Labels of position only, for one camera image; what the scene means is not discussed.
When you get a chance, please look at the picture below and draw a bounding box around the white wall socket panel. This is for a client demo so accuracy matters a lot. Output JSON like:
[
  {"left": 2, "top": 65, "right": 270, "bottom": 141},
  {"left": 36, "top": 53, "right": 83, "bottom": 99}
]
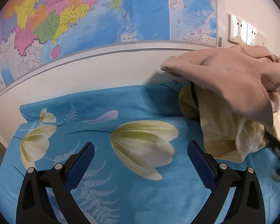
[{"left": 228, "top": 14, "right": 267, "bottom": 47}]

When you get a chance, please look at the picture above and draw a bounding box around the blue floral bed sheet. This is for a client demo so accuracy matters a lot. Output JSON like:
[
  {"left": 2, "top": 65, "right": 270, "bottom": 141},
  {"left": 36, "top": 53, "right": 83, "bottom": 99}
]
[{"left": 0, "top": 83, "right": 280, "bottom": 223}]

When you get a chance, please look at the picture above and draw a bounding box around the colourful wall map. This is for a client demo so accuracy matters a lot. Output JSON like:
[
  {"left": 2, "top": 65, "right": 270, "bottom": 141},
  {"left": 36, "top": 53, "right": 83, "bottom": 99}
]
[{"left": 0, "top": 0, "right": 218, "bottom": 92}]

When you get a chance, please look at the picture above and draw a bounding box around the cream yellow garment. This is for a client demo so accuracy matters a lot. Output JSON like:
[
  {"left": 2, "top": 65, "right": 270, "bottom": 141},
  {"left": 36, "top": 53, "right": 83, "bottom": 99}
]
[{"left": 178, "top": 83, "right": 268, "bottom": 163}]

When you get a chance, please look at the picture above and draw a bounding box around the pink collared shirt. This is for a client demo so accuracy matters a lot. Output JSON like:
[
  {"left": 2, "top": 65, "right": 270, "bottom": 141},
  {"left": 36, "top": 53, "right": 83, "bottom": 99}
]
[{"left": 161, "top": 45, "right": 280, "bottom": 130}]

